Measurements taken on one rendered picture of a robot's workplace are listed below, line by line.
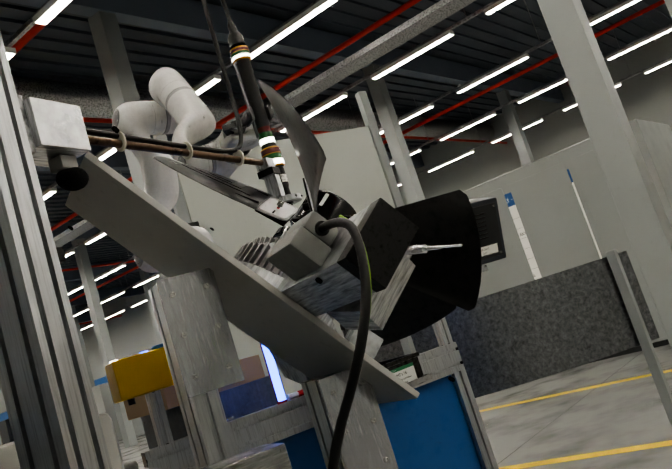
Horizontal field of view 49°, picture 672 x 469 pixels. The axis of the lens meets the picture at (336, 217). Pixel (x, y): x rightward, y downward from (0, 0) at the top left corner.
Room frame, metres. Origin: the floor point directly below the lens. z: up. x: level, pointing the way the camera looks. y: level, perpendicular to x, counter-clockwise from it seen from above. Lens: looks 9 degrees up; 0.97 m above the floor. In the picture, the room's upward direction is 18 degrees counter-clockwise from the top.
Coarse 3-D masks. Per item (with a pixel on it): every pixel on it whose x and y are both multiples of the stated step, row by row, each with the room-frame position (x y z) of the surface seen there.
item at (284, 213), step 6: (270, 198) 1.49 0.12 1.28; (264, 204) 1.45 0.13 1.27; (270, 204) 1.46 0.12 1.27; (276, 204) 1.47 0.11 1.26; (288, 204) 1.49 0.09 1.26; (264, 210) 1.42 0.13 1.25; (270, 210) 1.44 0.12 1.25; (276, 210) 1.45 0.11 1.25; (282, 210) 1.46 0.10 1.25; (288, 210) 1.47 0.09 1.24; (294, 210) 1.47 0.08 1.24; (276, 216) 1.42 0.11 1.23; (282, 216) 1.43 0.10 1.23; (288, 216) 1.44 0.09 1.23
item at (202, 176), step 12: (156, 156) 1.39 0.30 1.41; (180, 168) 1.40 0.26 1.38; (192, 168) 1.45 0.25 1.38; (204, 180) 1.41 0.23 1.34; (216, 180) 1.44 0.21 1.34; (228, 180) 1.47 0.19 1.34; (228, 192) 1.41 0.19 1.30; (240, 192) 1.44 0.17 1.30; (252, 192) 1.46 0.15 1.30; (264, 192) 1.48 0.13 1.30; (252, 204) 1.42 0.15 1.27
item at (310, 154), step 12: (264, 84) 1.21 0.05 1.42; (276, 96) 1.19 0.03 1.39; (276, 108) 1.25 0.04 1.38; (288, 108) 1.17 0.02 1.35; (288, 120) 1.22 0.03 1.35; (300, 120) 1.15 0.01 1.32; (288, 132) 1.28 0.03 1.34; (300, 132) 1.18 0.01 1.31; (312, 132) 1.13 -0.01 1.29; (300, 144) 1.23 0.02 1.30; (312, 144) 1.15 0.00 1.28; (300, 156) 1.28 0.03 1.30; (312, 156) 1.18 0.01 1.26; (324, 156) 1.13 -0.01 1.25; (312, 168) 1.21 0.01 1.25; (312, 180) 1.24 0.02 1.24; (312, 192) 1.28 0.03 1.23
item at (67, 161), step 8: (56, 160) 0.99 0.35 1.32; (64, 160) 0.99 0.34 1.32; (72, 160) 1.00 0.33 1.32; (56, 168) 0.99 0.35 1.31; (64, 168) 0.99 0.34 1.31; (72, 168) 1.00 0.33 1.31; (80, 168) 1.01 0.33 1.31; (56, 176) 1.00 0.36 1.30; (64, 176) 0.99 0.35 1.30; (72, 176) 0.99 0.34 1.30; (80, 176) 1.00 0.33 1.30; (88, 176) 1.02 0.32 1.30; (64, 184) 1.00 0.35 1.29; (72, 184) 1.00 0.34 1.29; (80, 184) 1.01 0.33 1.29
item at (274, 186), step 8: (264, 160) 1.49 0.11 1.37; (272, 160) 1.51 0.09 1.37; (256, 168) 1.50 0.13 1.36; (264, 168) 1.50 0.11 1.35; (272, 168) 1.49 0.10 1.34; (264, 176) 1.50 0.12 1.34; (272, 176) 1.51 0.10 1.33; (272, 184) 1.51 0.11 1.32; (280, 184) 1.52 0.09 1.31; (272, 192) 1.52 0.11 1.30; (280, 192) 1.51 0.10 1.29; (288, 200) 1.52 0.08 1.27; (296, 200) 1.55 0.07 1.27
